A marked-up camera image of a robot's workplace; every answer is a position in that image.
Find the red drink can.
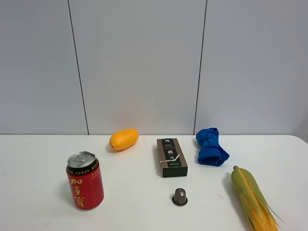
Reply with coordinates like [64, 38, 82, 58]
[66, 151, 104, 210]

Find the yellow mango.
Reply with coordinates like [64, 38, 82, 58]
[109, 128, 139, 151]

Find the dark coffee capsule box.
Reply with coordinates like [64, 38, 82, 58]
[157, 138, 188, 178]

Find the blue rolled cloth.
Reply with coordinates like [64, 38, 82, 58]
[196, 128, 230, 167]

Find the brown coffee capsule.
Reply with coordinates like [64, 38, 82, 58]
[171, 188, 188, 207]

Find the corn cob with husk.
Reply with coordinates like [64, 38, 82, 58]
[231, 166, 280, 231]

